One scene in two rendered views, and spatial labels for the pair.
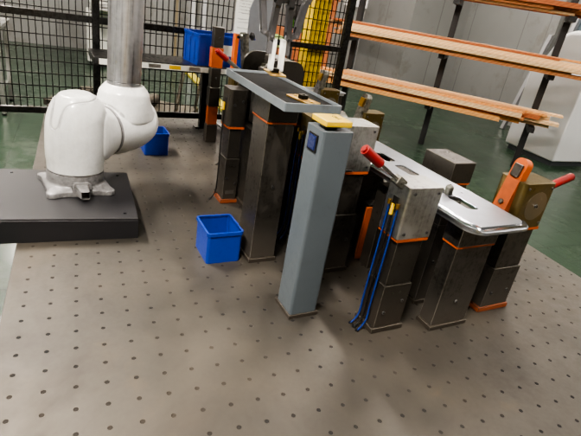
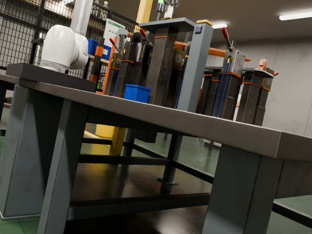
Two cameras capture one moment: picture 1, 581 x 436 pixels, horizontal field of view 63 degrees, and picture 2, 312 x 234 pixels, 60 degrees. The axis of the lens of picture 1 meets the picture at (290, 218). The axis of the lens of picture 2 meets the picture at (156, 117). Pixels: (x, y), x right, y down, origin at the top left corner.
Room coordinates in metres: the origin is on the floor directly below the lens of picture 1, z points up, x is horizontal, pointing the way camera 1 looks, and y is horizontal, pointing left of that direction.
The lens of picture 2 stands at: (-0.34, 0.41, 0.69)
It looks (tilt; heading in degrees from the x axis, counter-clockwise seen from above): 2 degrees down; 346
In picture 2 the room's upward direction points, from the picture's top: 12 degrees clockwise
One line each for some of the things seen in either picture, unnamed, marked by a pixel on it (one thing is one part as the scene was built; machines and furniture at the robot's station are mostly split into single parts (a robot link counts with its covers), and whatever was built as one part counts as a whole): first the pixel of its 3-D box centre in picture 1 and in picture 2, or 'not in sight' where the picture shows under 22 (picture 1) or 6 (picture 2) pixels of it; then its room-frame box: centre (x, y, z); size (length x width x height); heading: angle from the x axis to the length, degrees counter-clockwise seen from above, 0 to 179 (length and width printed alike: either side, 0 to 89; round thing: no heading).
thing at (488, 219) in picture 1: (339, 131); (174, 68); (1.51, -0.11, 1.00); 1.38 x 0.22 x 0.02; 30
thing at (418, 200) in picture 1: (390, 258); (226, 86); (0.92, -0.23, 0.88); 0.12 x 0.07 x 0.36; 120
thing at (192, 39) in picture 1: (220, 48); (98, 51); (2.25, 0.44, 1.09); 0.30 x 0.17 x 0.13; 128
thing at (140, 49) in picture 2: (263, 133); (140, 67); (1.51, 0.14, 0.94); 0.18 x 0.13 x 0.49; 30
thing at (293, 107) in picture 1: (277, 88); (167, 26); (1.16, 0.08, 1.16); 0.37 x 0.14 x 0.02; 30
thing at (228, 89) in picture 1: (226, 146); (123, 71); (1.48, 0.25, 0.89); 0.09 x 0.08 x 0.38; 120
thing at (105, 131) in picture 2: not in sight; (107, 119); (4.61, 0.07, 0.31); 0.39 x 0.39 x 0.61
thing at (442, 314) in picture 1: (457, 271); (249, 99); (0.98, -0.41, 0.84); 0.12 x 0.05 x 0.29; 120
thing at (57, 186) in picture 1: (77, 179); (55, 69); (1.25, 0.63, 0.79); 0.22 x 0.18 x 0.06; 37
